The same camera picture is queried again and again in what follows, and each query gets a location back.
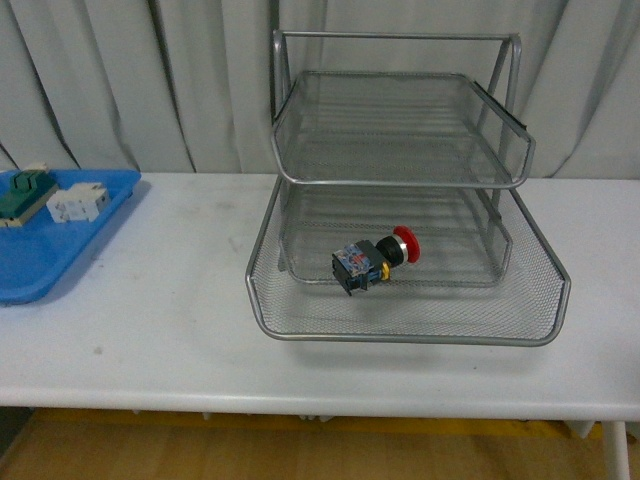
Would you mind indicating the green relay module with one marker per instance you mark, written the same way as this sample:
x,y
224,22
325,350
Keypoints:
x,y
29,190

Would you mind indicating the white circuit breaker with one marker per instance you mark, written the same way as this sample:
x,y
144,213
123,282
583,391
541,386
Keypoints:
x,y
83,201

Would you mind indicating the blue plastic tray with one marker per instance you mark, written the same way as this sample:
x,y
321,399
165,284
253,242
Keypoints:
x,y
34,257

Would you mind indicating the white curtain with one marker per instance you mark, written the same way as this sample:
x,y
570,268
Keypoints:
x,y
184,86

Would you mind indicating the silver mesh tiered rack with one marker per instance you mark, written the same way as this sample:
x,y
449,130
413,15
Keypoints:
x,y
432,145

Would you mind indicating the red emergency stop button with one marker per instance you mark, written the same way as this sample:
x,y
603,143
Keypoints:
x,y
362,264

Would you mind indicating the white table leg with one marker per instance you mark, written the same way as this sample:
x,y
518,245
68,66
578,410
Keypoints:
x,y
616,450

